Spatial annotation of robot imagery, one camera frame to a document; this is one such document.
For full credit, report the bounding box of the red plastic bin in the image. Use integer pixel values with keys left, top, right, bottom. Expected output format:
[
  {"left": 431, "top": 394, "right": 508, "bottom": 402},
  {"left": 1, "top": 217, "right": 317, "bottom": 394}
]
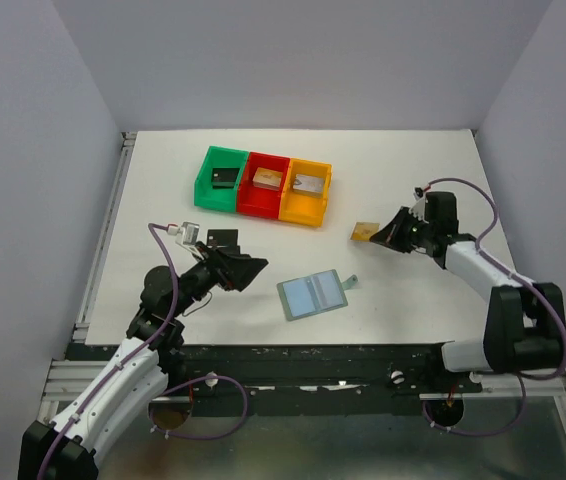
[{"left": 236, "top": 152, "right": 290, "bottom": 220}]

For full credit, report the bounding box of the black credit card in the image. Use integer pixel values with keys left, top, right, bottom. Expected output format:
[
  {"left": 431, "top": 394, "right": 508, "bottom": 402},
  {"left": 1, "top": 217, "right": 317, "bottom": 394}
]
[{"left": 206, "top": 229, "right": 238, "bottom": 248}]

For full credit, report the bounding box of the gold VIP card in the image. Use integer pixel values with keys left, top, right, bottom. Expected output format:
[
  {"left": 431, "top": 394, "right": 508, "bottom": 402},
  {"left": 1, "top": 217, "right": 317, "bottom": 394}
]
[{"left": 350, "top": 222, "right": 380, "bottom": 242}]

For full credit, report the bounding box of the aluminium frame rail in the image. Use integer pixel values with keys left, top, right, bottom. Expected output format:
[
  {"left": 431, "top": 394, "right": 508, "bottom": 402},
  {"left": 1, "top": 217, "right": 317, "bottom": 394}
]
[{"left": 40, "top": 132, "right": 137, "bottom": 409}]

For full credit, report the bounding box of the sage green card holder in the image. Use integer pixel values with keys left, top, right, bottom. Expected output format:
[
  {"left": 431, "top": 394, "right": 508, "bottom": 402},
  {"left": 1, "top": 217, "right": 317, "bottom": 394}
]
[{"left": 276, "top": 269, "right": 359, "bottom": 321}]

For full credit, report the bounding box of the black card stack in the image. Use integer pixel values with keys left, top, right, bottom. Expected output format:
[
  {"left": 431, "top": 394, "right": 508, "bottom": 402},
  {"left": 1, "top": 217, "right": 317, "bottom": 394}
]
[{"left": 211, "top": 167, "right": 240, "bottom": 189}]

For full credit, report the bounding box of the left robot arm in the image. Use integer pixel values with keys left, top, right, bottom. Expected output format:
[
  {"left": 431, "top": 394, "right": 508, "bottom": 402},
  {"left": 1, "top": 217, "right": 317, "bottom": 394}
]
[{"left": 18, "top": 242, "right": 268, "bottom": 479}]

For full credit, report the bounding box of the purple cable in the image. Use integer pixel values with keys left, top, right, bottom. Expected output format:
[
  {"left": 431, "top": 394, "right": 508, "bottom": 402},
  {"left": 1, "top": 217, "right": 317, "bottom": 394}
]
[
  {"left": 420, "top": 177, "right": 566, "bottom": 437},
  {"left": 35, "top": 222, "right": 250, "bottom": 480}
]

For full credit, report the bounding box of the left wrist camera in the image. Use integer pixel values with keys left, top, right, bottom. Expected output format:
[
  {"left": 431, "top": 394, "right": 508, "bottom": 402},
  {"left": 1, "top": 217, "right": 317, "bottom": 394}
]
[{"left": 167, "top": 221, "right": 200, "bottom": 248}]

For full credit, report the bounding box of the tan card stack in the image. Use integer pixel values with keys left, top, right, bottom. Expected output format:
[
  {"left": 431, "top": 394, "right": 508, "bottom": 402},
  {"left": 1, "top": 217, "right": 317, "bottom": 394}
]
[{"left": 252, "top": 167, "right": 283, "bottom": 191}]

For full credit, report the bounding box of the green plastic bin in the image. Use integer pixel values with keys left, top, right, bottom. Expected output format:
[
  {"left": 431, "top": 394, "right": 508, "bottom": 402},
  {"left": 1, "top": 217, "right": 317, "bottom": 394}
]
[{"left": 194, "top": 146, "right": 249, "bottom": 213}]

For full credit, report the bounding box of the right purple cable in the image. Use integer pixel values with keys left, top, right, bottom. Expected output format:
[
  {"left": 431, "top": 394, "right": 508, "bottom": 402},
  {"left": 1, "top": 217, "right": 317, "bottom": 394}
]
[{"left": 420, "top": 177, "right": 566, "bottom": 437}]

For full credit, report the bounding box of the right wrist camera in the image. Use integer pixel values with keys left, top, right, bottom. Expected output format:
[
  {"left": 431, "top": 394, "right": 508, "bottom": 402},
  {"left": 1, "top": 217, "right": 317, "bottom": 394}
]
[{"left": 410, "top": 184, "right": 431, "bottom": 220}]

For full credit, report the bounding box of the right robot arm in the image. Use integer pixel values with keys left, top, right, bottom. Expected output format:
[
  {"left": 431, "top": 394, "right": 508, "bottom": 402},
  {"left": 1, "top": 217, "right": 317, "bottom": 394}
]
[{"left": 370, "top": 192, "right": 565, "bottom": 374}]

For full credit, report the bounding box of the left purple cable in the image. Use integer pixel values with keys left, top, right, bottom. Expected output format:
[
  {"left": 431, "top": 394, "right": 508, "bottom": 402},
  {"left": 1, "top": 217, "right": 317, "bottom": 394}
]
[{"left": 35, "top": 222, "right": 250, "bottom": 480}]

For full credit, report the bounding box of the yellow plastic bin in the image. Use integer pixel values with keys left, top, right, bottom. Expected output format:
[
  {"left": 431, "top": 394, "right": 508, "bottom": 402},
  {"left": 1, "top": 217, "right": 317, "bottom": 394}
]
[{"left": 278, "top": 158, "right": 332, "bottom": 227}]

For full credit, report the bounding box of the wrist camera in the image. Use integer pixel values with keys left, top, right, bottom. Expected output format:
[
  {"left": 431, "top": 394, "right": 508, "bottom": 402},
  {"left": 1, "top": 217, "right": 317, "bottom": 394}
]
[
  {"left": 410, "top": 184, "right": 431, "bottom": 220},
  {"left": 167, "top": 221, "right": 200, "bottom": 248}
]

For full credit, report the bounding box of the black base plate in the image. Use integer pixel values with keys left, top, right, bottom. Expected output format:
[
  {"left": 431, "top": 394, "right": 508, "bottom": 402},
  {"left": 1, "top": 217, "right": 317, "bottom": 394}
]
[{"left": 65, "top": 343, "right": 502, "bottom": 419}]

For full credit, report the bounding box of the silver card stack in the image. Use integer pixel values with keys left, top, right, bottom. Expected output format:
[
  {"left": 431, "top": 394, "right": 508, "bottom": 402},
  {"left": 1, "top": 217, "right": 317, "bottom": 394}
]
[{"left": 292, "top": 174, "right": 325, "bottom": 197}]

